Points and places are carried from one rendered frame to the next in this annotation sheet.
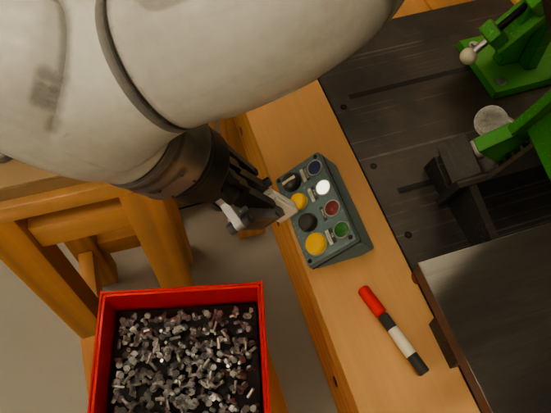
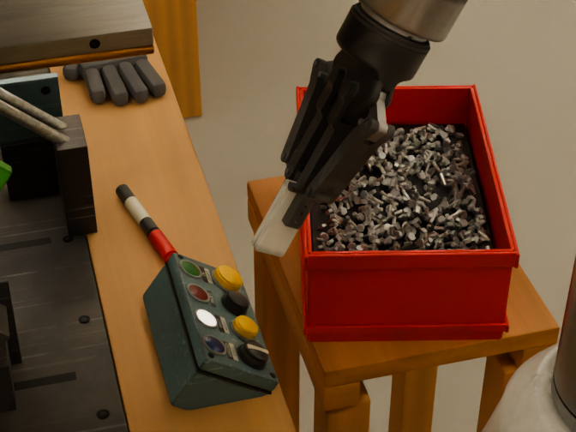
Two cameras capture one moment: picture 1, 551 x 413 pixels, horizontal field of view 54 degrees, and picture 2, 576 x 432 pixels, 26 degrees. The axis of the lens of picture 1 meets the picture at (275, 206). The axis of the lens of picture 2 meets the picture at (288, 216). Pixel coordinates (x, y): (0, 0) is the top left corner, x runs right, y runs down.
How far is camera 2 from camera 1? 1.22 m
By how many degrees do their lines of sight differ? 83
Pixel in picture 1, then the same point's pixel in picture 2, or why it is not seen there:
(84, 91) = not seen: outside the picture
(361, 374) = (194, 197)
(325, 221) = (209, 290)
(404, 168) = (50, 409)
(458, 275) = (117, 19)
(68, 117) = not seen: outside the picture
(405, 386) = (146, 188)
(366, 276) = not seen: hidden behind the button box
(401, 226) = (90, 329)
